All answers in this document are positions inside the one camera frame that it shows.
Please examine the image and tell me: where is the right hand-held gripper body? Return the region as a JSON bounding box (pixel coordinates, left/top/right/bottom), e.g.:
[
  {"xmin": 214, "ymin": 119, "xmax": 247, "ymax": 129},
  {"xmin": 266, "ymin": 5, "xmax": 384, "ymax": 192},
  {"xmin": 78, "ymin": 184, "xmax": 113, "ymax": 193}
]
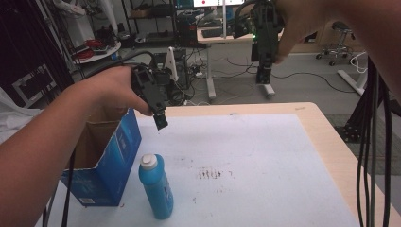
[{"xmin": 233, "ymin": 0, "xmax": 286, "ymax": 64}]

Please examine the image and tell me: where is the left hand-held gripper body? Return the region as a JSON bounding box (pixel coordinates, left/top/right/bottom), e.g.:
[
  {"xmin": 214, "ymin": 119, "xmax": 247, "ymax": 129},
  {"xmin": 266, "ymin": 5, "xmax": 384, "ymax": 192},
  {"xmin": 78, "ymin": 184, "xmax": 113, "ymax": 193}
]
[{"xmin": 131, "ymin": 62, "xmax": 173, "ymax": 115}]

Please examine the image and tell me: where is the person's right hand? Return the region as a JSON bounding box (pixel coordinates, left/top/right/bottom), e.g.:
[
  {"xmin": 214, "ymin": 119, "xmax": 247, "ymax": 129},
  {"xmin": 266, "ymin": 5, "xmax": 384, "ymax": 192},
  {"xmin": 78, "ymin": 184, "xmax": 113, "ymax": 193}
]
[{"xmin": 273, "ymin": 0, "xmax": 336, "ymax": 65}]

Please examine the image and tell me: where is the person's left hand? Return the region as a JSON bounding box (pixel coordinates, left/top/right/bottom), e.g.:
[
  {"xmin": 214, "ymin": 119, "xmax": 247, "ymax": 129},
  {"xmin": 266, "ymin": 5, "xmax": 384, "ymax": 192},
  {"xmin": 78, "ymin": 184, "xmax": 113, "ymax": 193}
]
[{"xmin": 77, "ymin": 64, "xmax": 155, "ymax": 117}]

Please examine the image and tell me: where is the white triangular stand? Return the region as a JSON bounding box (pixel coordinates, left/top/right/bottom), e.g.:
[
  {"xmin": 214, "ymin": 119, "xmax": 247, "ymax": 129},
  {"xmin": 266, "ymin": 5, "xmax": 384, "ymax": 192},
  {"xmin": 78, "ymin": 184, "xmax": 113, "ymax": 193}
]
[{"xmin": 163, "ymin": 46, "xmax": 180, "ymax": 83}]

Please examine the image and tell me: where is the monitor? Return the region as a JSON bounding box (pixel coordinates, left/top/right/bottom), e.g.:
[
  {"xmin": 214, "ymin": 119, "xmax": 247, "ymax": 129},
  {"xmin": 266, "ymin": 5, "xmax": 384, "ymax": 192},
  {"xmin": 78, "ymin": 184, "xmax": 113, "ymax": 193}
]
[{"xmin": 192, "ymin": 0, "xmax": 246, "ymax": 9}]

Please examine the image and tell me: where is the wooden desk with white legs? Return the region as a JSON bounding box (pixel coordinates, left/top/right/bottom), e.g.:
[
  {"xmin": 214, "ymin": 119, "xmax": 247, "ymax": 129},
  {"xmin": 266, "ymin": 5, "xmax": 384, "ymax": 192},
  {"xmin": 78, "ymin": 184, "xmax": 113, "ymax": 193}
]
[{"xmin": 196, "ymin": 26, "xmax": 285, "ymax": 100}]

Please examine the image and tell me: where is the round white table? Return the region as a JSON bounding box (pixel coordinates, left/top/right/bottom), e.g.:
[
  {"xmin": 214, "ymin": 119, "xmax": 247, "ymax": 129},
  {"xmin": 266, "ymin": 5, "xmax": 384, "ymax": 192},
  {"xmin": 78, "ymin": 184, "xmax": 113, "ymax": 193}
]
[{"xmin": 71, "ymin": 40, "xmax": 123, "ymax": 66}]

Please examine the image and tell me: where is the black computer tower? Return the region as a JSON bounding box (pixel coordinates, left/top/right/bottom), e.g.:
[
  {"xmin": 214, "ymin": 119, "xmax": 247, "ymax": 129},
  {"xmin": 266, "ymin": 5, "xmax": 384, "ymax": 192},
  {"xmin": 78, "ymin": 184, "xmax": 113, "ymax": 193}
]
[{"xmin": 174, "ymin": 12, "xmax": 200, "ymax": 49}]

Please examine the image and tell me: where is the blue bottle with white cap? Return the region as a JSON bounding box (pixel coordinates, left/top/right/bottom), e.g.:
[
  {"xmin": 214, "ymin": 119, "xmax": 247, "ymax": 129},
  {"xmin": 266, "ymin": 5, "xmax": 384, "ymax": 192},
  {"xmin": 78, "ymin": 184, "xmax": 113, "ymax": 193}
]
[{"xmin": 138, "ymin": 152, "xmax": 175, "ymax": 220}]

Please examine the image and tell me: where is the blue cardboard box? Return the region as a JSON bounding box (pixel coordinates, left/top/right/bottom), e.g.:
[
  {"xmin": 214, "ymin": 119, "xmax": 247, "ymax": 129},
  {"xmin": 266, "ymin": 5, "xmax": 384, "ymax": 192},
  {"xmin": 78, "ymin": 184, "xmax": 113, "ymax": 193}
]
[{"xmin": 60, "ymin": 107, "xmax": 143, "ymax": 208}]

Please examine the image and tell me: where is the office stool on wheels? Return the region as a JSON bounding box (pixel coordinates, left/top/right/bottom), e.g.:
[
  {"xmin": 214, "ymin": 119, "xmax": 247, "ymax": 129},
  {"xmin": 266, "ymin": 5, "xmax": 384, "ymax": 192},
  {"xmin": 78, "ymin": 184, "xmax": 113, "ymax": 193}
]
[{"xmin": 315, "ymin": 21, "xmax": 357, "ymax": 67}]

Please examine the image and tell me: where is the white desk leg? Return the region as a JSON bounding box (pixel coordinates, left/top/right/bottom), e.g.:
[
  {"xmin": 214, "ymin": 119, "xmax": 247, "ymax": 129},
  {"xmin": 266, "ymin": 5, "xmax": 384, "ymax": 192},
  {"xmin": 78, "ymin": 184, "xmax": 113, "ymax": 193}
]
[{"xmin": 336, "ymin": 68, "xmax": 369, "ymax": 96}]

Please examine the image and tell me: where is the white table mat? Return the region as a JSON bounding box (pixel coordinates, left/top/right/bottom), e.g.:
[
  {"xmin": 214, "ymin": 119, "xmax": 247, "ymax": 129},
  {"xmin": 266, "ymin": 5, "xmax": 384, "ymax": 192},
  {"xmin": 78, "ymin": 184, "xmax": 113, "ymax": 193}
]
[{"xmin": 34, "ymin": 113, "xmax": 361, "ymax": 227}]

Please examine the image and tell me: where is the black curtain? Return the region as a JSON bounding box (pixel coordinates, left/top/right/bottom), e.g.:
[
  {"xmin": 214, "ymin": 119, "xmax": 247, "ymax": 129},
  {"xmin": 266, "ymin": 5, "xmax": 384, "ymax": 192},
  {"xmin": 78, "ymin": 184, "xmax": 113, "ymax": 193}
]
[{"xmin": 0, "ymin": 0, "xmax": 75, "ymax": 109}]

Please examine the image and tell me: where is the person's white clothing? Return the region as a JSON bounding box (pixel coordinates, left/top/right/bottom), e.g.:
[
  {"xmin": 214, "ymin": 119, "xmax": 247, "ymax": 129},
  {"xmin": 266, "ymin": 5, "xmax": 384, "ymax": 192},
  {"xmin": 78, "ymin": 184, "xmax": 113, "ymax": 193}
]
[{"xmin": 0, "ymin": 87, "xmax": 44, "ymax": 145}]

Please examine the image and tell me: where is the red cable coil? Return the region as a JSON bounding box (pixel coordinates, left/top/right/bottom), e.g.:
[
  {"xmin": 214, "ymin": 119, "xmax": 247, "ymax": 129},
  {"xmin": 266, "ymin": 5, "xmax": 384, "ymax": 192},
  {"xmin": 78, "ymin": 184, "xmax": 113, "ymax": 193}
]
[{"xmin": 82, "ymin": 38, "xmax": 106, "ymax": 49}]

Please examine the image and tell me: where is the black cable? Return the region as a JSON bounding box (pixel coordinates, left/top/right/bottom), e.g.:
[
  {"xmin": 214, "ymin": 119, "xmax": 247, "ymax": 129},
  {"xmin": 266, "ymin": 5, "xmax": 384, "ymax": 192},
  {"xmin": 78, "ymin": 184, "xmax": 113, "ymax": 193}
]
[{"xmin": 61, "ymin": 147, "xmax": 77, "ymax": 227}]

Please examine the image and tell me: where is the bundle of black cables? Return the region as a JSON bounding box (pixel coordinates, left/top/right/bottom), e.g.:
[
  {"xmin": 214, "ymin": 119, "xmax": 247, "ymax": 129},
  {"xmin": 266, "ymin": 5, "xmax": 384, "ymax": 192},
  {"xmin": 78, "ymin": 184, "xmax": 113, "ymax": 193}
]
[{"xmin": 355, "ymin": 56, "xmax": 394, "ymax": 227}]

